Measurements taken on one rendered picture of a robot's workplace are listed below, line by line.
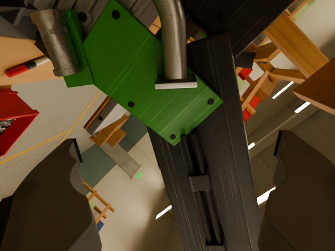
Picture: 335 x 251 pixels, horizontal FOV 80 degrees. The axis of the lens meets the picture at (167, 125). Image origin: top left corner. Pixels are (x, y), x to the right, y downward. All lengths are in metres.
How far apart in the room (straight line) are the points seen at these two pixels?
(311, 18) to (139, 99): 9.69
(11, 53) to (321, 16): 9.86
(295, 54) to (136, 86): 0.89
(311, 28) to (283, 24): 8.80
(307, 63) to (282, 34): 0.17
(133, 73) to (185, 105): 0.09
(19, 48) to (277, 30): 0.95
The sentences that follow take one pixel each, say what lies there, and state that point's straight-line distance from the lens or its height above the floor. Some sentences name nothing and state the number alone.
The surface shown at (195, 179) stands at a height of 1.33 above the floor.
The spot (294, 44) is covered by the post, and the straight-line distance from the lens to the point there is 1.11.
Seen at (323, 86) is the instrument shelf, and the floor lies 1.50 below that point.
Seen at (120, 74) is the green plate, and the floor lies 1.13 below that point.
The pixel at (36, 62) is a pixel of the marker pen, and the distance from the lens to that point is 0.60.
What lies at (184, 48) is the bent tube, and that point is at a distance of 0.27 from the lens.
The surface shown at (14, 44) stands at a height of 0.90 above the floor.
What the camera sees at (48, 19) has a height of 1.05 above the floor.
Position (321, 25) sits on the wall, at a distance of 10.01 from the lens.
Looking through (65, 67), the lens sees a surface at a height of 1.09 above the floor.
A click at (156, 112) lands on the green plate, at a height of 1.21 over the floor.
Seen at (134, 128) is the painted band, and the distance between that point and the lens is 10.47.
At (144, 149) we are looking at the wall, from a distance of 10.70.
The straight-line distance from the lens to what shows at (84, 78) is 0.33.
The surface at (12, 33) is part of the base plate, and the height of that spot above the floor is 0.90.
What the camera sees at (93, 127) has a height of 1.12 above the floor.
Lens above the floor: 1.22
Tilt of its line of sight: 3 degrees up
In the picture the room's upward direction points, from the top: 134 degrees clockwise
